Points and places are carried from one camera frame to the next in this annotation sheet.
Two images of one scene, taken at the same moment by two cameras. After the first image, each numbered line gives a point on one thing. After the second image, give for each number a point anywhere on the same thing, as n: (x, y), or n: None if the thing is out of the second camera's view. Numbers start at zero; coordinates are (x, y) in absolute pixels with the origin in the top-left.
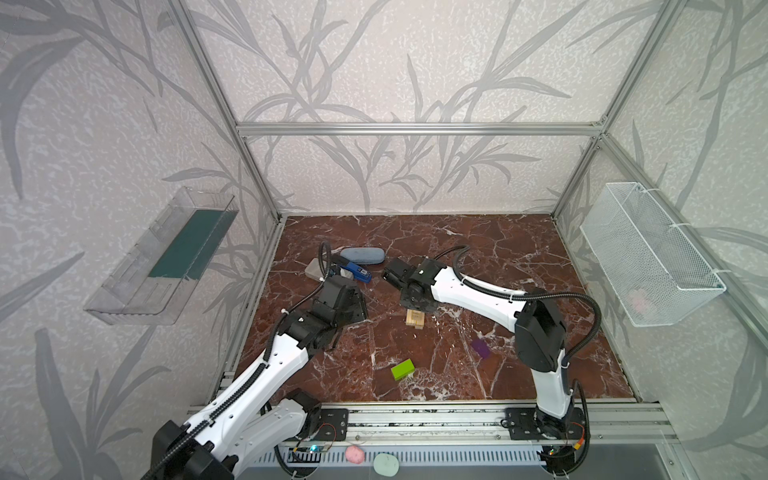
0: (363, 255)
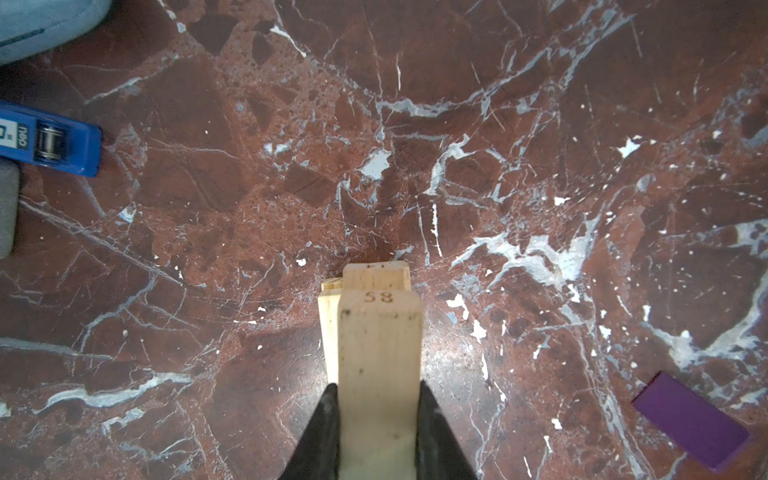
0: (28, 27)
